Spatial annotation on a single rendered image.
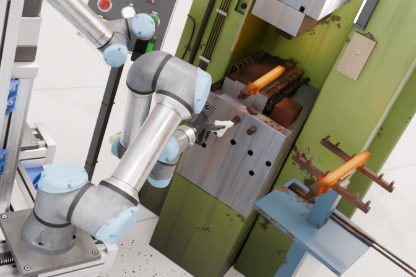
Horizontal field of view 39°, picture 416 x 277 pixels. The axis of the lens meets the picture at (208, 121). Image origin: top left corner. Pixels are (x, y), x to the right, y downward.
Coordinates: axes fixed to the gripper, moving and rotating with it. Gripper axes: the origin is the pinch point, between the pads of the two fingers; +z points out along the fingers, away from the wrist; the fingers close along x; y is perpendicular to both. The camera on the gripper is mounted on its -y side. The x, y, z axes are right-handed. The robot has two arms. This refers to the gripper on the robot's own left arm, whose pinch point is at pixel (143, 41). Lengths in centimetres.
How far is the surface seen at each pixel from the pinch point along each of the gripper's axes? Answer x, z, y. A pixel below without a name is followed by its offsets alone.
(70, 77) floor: 48, 168, -25
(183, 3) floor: -4, 340, 74
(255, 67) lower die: -48, 28, 7
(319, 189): -71, -41, -31
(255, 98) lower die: -49, 8, -7
